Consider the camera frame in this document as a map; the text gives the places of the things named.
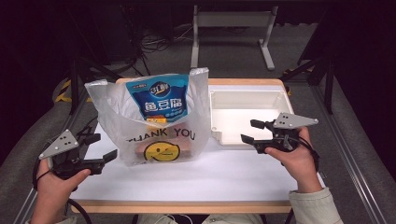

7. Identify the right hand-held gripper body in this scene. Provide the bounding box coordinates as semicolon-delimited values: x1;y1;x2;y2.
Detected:
253;112;319;155

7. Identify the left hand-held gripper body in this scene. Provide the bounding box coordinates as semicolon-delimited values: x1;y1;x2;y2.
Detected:
38;129;106;181

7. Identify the white plastic tray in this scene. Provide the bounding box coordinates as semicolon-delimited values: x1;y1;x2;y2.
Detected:
208;88;295;147

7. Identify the clear smiley print plastic bag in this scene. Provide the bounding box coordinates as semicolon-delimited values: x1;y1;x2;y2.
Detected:
84;67;212;167

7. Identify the blue snack pouch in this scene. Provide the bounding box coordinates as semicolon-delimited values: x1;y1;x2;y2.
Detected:
125;74;191;125

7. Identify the person's left hand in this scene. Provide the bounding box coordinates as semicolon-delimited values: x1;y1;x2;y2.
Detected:
36;159;92;208

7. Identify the person's right hand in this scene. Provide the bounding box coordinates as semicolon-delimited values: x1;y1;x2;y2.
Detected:
264;126;323;194

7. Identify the yellow black striped tape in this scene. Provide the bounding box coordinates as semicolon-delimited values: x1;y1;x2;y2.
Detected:
54;78;94;104

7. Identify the person's pale jacket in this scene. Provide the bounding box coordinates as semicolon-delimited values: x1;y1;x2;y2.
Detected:
136;213;264;224

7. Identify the black floor cable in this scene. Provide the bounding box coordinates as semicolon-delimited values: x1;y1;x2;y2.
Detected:
74;116;100;141

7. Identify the right hand-held gripper black cable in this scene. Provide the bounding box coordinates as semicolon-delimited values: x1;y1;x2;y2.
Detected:
286;134;321;174

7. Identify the hand-held gripper black cable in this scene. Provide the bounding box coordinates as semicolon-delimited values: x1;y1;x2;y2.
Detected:
286;134;321;174
32;157;93;224

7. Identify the left hand-held gripper black cable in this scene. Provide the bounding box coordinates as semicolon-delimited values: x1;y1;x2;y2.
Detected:
32;157;93;224

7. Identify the grey metal frame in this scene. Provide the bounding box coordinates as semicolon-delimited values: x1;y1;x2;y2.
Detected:
190;4;279;72

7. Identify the bundle of black cables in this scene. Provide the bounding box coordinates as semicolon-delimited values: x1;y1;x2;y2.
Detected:
118;24;194;78

